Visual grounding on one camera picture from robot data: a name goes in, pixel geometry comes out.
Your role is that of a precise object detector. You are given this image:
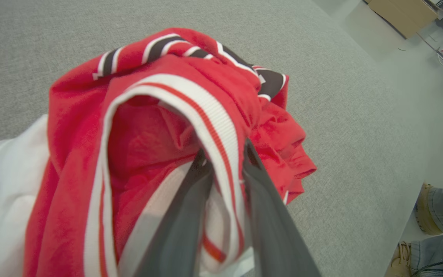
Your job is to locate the brown cardboard box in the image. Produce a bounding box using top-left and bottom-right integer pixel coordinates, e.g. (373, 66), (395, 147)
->
(368, 0), (439, 39)

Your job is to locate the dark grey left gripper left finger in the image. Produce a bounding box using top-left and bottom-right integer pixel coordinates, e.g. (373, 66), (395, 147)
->
(135, 150), (214, 277)

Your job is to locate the red jersey with white sleeves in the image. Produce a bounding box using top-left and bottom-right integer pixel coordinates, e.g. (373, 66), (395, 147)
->
(0, 27), (318, 277)

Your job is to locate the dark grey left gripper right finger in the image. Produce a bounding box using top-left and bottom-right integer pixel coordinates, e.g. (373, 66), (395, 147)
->
(242, 138), (321, 277)

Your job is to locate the tan shoe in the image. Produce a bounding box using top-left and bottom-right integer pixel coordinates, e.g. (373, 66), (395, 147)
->
(415, 184), (443, 236)
(385, 242), (412, 277)

